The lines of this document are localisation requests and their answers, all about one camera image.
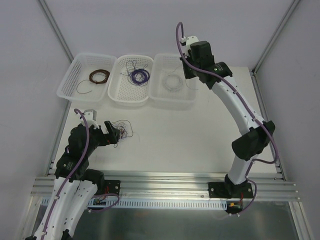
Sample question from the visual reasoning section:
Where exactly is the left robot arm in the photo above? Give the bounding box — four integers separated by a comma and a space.
28, 121, 120, 240

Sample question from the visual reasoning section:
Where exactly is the aluminium mounting rail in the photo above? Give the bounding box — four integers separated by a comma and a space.
29, 170, 301, 201

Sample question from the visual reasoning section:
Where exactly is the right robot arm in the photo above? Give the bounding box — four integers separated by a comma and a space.
177, 40, 276, 199

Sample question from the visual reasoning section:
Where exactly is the aluminium frame post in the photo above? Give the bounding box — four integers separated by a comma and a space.
36, 0, 74, 63
251, 0, 301, 76

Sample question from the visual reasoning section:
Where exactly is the left white perforated basket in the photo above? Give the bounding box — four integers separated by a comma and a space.
56, 52, 118, 103

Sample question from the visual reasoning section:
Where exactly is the purple coiled wire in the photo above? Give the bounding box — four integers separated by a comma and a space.
120, 59, 151, 86

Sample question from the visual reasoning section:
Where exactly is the right aluminium frame post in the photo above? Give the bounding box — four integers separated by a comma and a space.
251, 0, 301, 76

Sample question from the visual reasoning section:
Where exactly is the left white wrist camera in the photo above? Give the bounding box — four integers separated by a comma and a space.
78, 109, 100, 130

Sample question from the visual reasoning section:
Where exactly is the purple wire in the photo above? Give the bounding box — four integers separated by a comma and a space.
111, 120, 134, 139
120, 59, 151, 86

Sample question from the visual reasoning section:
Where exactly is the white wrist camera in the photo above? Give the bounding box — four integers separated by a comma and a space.
78, 109, 100, 130
179, 35, 199, 56

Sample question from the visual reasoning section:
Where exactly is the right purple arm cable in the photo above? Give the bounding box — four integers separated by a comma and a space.
176, 21, 280, 165

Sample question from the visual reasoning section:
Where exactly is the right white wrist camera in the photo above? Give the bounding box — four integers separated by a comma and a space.
179, 35, 199, 56

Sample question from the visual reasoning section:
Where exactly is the right white perforated basket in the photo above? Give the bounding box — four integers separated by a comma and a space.
148, 53, 199, 106

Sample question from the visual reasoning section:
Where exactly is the brown coiled wire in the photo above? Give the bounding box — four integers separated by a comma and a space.
76, 69, 111, 95

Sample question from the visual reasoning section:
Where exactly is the white perforated basket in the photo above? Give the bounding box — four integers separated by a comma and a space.
56, 52, 118, 103
107, 54, 153, 107
148, 53, 199, 106

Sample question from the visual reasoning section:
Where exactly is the white slotted cable duct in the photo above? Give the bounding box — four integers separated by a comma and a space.
41, 197, 229, 210

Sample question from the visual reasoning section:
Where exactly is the brown wire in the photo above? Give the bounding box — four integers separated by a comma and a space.
113, 123, 130, 142
76, 69, 111, 95

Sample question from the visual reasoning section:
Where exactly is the left aluminium frame post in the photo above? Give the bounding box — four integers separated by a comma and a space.
36, 0, 74, 63

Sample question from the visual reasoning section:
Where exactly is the middle white perforated basket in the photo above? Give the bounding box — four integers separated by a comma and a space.
107, 54, 153, 107

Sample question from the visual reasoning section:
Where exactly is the white coiled wire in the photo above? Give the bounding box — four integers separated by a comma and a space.
162, 74, 184, 91

